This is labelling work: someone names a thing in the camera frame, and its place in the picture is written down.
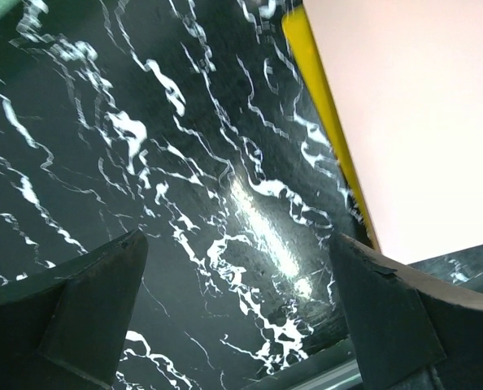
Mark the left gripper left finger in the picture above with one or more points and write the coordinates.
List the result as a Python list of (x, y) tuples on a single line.
[(64, 328)]

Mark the black marble desk mat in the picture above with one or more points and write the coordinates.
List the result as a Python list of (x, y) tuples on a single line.
[(188, 120)]

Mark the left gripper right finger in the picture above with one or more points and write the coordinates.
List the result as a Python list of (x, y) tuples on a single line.
[(410, 330)]

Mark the pink folder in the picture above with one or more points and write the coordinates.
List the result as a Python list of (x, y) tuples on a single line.
[(407, 82)]

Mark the aluminium frame rail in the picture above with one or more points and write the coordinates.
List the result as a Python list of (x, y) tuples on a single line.
[(343, 376)]

